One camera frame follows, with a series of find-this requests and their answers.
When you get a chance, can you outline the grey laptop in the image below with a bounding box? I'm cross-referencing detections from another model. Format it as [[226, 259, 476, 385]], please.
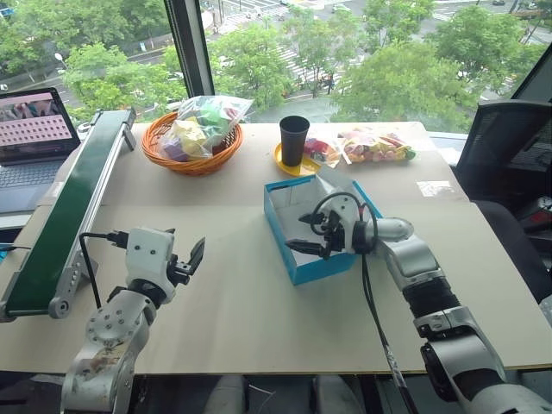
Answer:
[[0, 87, 82, 216]]

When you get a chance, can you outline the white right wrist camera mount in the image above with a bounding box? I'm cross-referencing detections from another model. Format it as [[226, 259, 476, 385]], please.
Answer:
[[317, 196, 361, 243]]

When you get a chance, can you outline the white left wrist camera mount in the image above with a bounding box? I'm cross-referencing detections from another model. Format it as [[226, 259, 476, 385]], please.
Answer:
[[124, 227, 179, 303]]

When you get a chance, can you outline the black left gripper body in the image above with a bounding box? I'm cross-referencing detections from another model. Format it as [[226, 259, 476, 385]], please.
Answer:
[[166, 253, 196, 286]]

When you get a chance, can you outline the clear tape patch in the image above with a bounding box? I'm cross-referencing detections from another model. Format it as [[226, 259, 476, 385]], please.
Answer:
[[416, 180, 456, 198]]

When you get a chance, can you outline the black plastic cup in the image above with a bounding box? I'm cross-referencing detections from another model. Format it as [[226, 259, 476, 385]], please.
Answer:
[[279, 115, 311, 168]]

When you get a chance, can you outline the dark window frame post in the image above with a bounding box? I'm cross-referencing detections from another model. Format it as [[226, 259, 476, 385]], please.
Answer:
[[163, 0, 216, 99]]

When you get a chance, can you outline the red and black object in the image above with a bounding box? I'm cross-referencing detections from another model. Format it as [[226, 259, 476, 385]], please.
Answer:
[[514, 196, 552, 243]]

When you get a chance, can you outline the slanted dark window frame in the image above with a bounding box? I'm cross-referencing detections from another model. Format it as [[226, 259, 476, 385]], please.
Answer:
[[510, 54, 552, 103]]

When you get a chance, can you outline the large plastic bag of toys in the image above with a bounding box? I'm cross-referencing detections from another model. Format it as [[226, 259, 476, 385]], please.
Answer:
[[336, 126, 417, 166]]

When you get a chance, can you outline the black mesh office chair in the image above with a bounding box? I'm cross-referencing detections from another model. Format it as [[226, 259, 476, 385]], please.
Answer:
[[454, 99, 552, 304]]

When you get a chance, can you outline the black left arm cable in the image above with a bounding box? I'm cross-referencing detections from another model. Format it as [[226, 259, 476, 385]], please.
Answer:
[[78, 231, 130, 310]]

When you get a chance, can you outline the orange woven basket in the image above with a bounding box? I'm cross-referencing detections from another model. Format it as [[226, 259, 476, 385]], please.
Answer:
[[141, 110, 245, 176]]

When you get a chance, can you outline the plastic bag of colourful blocks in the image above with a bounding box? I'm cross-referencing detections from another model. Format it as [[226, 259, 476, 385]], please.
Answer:
[[158, 95, 254, 163]]

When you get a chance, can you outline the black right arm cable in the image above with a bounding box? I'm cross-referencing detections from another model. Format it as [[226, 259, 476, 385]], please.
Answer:
[[310, 191, 420, 414]]

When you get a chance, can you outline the blue cardboard box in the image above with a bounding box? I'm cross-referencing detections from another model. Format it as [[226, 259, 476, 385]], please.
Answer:
[[263, 165, 385, 286]]

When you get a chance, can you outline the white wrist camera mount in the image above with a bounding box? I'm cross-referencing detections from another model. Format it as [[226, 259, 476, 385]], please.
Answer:
[[317, 196, 361, 243], [124, 227, 179, 303]]

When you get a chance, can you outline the yellow plate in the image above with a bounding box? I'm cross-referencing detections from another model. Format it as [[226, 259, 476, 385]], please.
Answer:
[[273, 141, 323, 178]]

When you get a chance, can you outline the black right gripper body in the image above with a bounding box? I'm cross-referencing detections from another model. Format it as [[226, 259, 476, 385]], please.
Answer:
[[317, 210, 347, 260]]

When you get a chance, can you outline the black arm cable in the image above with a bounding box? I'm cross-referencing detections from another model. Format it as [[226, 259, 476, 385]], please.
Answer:
[[78, 231, 130, 310], [310, 191, 420, 414]]

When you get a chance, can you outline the small plastic bag of toys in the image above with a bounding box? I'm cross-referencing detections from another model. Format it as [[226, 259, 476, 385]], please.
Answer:
[[303, 133, 342, 170]]

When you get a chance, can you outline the green conveyor belt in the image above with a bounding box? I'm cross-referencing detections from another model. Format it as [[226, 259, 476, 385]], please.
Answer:
[[0, 108, 137, 323]]

